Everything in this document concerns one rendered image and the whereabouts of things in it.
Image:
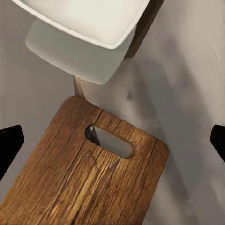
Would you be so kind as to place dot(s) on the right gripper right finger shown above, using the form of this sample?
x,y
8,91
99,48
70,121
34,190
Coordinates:
x,y
217,138

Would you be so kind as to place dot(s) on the cutting board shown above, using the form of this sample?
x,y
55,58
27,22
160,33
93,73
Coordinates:
x,y
70,180

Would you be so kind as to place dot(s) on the bowl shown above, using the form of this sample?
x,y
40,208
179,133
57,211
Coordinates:
x,y
102,23

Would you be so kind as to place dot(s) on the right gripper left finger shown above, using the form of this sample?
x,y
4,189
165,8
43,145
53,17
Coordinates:
x,y
11,140

